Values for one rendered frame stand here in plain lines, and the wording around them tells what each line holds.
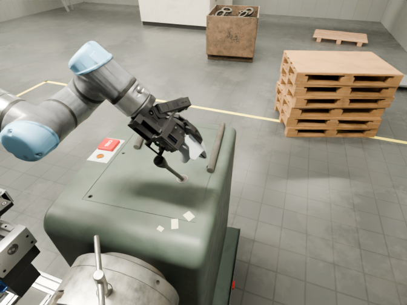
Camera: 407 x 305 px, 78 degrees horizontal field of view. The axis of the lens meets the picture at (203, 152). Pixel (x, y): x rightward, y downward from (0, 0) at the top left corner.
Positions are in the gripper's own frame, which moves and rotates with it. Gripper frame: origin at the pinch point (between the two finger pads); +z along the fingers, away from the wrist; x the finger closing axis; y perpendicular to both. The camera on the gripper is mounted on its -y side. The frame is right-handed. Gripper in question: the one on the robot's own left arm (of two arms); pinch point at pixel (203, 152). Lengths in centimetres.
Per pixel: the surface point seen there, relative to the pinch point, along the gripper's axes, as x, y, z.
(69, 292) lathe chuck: -21.4, 38.9, -5.3
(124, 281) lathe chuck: -13.9, 32.9, 2.2
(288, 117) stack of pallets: -83, -192, 146
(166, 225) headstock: -11.8, 17.5, 5.5
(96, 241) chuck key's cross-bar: -14.7, 28.1, -8.0
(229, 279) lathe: -47, 12, 74
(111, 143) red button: -40.9, -6.9, -12.4
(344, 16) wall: -106, -890, 373
